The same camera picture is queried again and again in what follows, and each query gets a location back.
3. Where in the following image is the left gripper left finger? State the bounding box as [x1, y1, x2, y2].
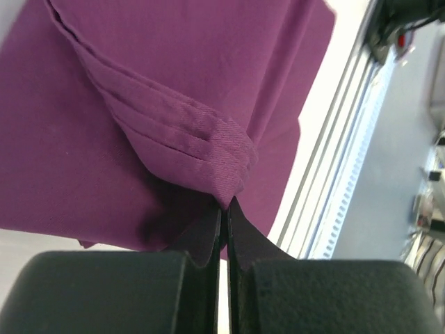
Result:
[1, 207, 222, 333]

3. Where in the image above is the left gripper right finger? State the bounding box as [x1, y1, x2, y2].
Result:
[226, 199, 442, 333]

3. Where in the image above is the purple cloth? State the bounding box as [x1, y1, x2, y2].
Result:
[1, 1, 335, 251]

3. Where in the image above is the slotted cable duct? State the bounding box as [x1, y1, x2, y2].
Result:
[309, 62, 396, 260]

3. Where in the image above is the aluminium rail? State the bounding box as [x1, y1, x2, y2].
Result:
[268, 1, 383, 259]

